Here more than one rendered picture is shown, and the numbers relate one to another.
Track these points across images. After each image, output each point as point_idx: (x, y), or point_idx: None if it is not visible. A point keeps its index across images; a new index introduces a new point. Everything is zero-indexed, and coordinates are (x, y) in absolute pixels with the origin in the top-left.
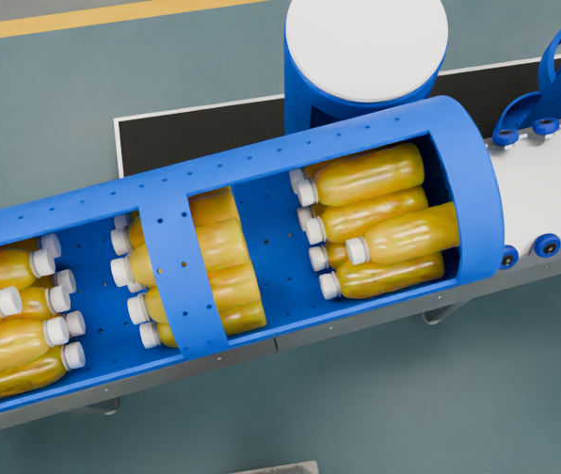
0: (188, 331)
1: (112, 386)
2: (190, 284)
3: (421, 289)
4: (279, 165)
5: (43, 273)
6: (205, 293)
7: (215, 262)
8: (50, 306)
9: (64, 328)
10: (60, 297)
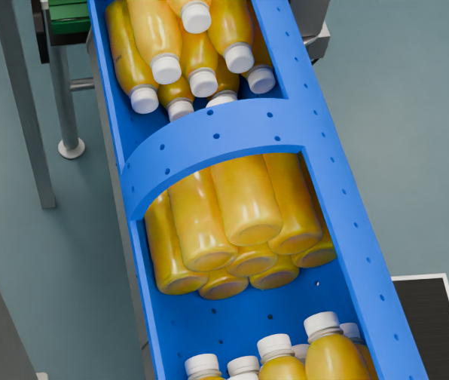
0: (143, 158)
1: None
2: (193, 145)
3: None
4: (344, 249)
5: (227, 56)
6: (181, 163)
7: (225, 194)
8: (195, 71)
9: (168, 76)
10: (203, 79)
